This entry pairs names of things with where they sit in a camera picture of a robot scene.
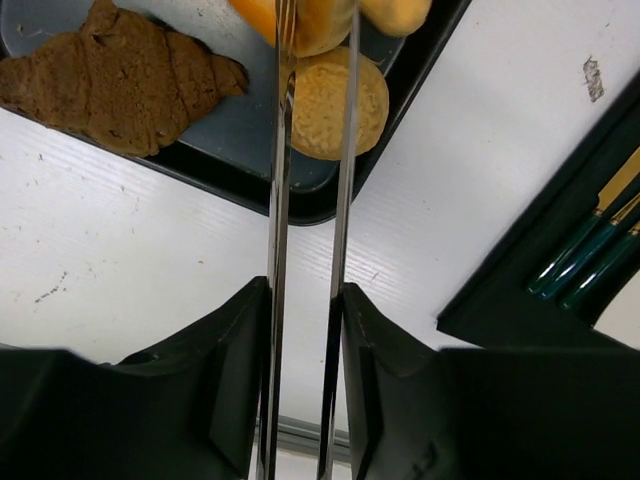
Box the oval golden bread roll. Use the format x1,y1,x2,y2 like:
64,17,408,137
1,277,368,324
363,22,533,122
360,0,432,37

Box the round yellow bun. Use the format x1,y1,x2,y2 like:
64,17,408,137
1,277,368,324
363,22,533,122
280,46,389,161

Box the silver metal tongs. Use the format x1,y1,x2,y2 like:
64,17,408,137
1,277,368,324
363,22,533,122
256,1,360,479

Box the gold fork green handle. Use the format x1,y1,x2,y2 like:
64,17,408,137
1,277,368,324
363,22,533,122
558,222,639,310

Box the brown chocolate croissant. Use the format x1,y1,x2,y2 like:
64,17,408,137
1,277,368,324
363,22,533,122
1,1,249,157

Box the black placemat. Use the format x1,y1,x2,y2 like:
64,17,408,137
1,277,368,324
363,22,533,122
437,79,639,348

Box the flat sugared round bun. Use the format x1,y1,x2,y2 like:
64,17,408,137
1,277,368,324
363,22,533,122
294,0,358,58

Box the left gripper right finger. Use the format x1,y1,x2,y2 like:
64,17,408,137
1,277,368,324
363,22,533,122
342,283,639,479

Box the black baking tray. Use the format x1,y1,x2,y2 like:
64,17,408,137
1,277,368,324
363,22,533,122
1,1,471,226

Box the aluminium rail front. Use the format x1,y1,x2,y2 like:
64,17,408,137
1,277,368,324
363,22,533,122
278,418,350,462

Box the gold spoon green handle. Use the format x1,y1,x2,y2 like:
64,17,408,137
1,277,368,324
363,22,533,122
538,193,639,300

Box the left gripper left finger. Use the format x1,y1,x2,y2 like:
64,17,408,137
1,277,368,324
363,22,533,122
1,277,268,479

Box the orange glazed donut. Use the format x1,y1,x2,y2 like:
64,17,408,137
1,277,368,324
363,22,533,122
228,0,277,47

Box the gold knife green handle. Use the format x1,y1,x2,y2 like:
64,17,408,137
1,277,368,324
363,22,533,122
525,149,639,300

